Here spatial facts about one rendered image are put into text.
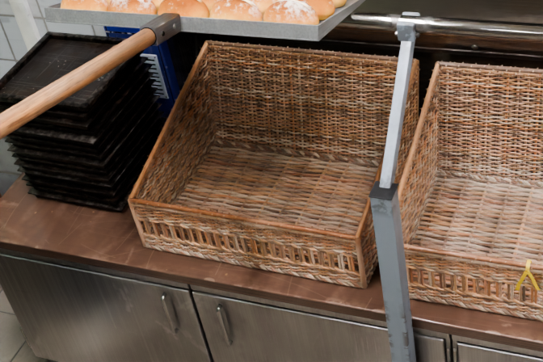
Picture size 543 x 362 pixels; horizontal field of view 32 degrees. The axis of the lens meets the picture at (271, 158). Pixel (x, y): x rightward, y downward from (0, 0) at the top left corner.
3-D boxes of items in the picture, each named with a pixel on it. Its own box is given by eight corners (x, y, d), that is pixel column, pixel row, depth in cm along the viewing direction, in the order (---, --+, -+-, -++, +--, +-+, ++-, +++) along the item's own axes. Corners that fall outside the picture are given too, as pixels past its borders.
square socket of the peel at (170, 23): (158, 47, 163) (156, 27, 162) (139, 45, 164) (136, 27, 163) (183, 31, 170) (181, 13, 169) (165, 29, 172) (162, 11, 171)
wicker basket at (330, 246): (225, 124, 257) (204, 36, 240) (430, 149, 235) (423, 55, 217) (139, 250, 224) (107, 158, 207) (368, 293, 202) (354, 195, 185)
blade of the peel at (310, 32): (318, 41, 161) (317, 25, 160) (45, 22, 182) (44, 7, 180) (381, -14, 191) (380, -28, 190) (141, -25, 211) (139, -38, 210)
